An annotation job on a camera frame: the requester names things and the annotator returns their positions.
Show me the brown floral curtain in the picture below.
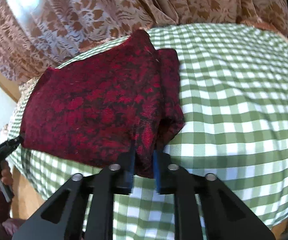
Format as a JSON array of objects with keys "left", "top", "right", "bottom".
[{"left": 0, "top": 0, "right": 288, "bottom": 83}]

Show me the person's left hand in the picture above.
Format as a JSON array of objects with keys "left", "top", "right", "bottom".
[{"left": 0, "top": 160, "right": 13, "bottom": 186}]

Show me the floral patterned mattress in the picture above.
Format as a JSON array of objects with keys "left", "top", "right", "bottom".
[{"left": 0, "top": 77, "right": 39, "bottom": 136}]

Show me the wooden door frame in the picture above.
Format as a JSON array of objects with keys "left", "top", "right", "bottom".
[{"left": 0, "top": 72, "right": 21, "bottom": 102}]

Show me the green white checkered bedsheet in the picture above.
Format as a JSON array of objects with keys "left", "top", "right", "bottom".
[{"left": 8, "top": 23, "right": 288, "bottom": 239}]

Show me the dark red patterned sweater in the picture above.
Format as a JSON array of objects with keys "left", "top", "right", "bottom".
[{"left": 20, "top": 30, "right": 185, "bottom": 178}]

